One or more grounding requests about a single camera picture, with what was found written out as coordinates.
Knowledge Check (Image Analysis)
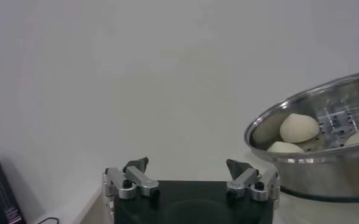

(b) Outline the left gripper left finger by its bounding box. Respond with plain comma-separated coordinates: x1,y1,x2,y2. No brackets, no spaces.
102,156,161,200

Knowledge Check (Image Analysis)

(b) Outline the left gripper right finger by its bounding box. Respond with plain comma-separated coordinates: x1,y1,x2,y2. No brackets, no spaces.
226,158,281,202

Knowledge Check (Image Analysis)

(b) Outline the stainless steel steamer basket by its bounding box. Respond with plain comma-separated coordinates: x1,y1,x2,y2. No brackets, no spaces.
244,69,359,201

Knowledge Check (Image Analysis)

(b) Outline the thin black mouse cable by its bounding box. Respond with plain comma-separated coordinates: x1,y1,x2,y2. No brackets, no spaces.
37,216,60,224

